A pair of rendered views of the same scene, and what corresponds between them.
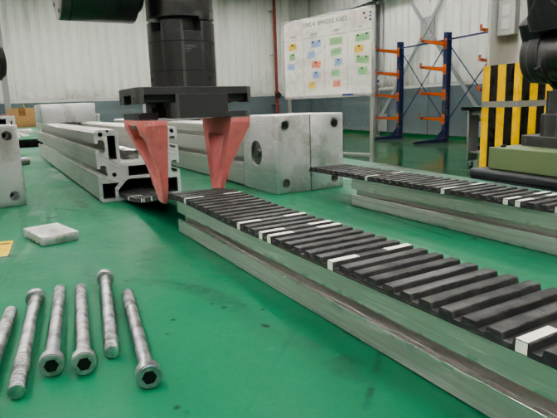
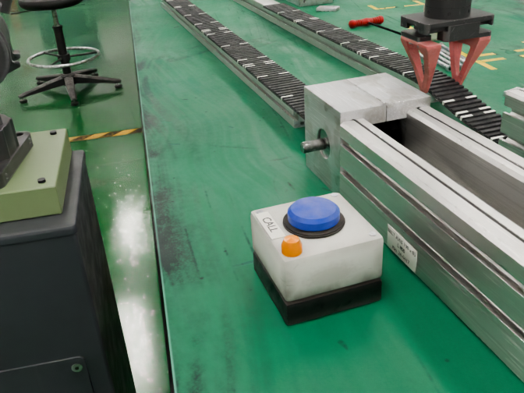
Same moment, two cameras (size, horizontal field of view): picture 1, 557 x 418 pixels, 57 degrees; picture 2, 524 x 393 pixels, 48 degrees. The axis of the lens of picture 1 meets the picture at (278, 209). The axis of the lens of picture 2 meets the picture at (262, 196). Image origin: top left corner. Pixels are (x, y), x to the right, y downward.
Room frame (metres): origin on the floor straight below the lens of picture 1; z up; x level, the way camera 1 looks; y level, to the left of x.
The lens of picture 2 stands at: (1.28, -0.02, 1.08)
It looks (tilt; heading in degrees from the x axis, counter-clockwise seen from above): 29 degrees down; 191
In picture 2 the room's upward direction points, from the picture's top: 4 degrees counter-clockwise
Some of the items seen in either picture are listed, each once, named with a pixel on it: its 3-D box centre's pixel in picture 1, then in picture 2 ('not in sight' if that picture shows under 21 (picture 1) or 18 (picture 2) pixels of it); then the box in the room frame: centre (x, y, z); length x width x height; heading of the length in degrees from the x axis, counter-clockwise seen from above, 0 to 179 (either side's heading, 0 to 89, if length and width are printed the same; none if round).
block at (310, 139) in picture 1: (299, 149); (353, 135); (0.69, -0.03, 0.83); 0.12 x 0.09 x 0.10; 119
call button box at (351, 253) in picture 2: not in sight; (323, 250); (0.89, -0.05, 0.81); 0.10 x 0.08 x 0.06; 119
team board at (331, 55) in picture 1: (327, 95); not in sight; (6.69, -0.67, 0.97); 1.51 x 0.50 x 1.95; 42
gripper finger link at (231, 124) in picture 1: (201, 147); (435, 56); (0.47, 0.07, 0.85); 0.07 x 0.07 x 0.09; 29
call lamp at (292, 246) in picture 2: not in sight; (292, 244); (0.93, -0.07, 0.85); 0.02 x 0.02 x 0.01
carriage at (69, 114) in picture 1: (65, 119); not in sight; (1.20, 0.48, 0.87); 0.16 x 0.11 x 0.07; 29
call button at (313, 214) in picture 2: not in sight; (313, 217); (0.89, -0.06, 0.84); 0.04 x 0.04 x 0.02
